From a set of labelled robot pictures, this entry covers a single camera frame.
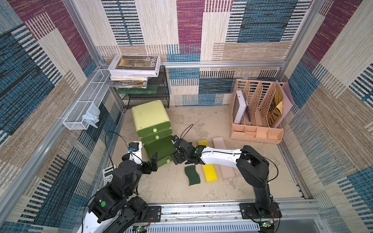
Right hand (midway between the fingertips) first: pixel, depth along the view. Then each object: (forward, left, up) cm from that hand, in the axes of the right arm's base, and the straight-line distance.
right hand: (177, 151), depth 90 cm
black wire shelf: (+48, +14, +5) cm, 50 cm away
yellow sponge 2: (-11, -19, -4) cm, 23 cm away
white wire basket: (+23, +46, +28) cm, 59 cm away
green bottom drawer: (+6, +9, -5) cm, 12 cm away
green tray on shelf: (+38, +20, +17) cm, 47 cm away
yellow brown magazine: (+21, -63, +11) cm, 67 cm away
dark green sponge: (-13, -9, -5) cm, 16 cm away
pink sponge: (+10, -27, -6) cm, 30 cm away
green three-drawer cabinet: (+9, +13, +16) cm, 23 cm away
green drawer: (+7, +12, +7) cm, 16 cm away
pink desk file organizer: (+39, -55, -2) cm, 67 cm away
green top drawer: (+9, +6, +14) cm, 18 cm away
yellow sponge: (+9, -17, -5) cm, 20 cm away
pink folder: (+16, -62, +23) cm, 69 cm away
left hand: (-11, +12, +21) cm, 26 cm away
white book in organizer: (+24, -42, +13) cm, 50 cm away
